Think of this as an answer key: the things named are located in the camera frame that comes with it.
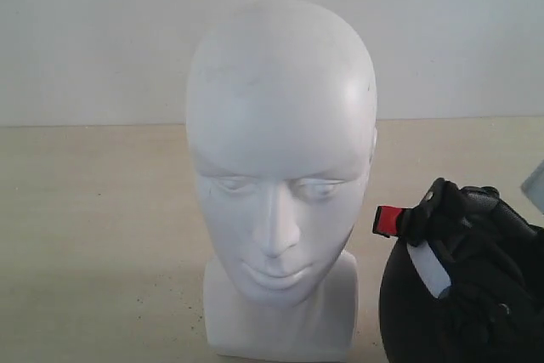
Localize black helmet with tinted visor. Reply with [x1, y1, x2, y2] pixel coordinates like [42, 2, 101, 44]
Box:
[372, 178, 543, 362]

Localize white mannequin head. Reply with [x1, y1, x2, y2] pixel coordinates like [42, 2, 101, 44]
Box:
[186, 0, 377, 362]

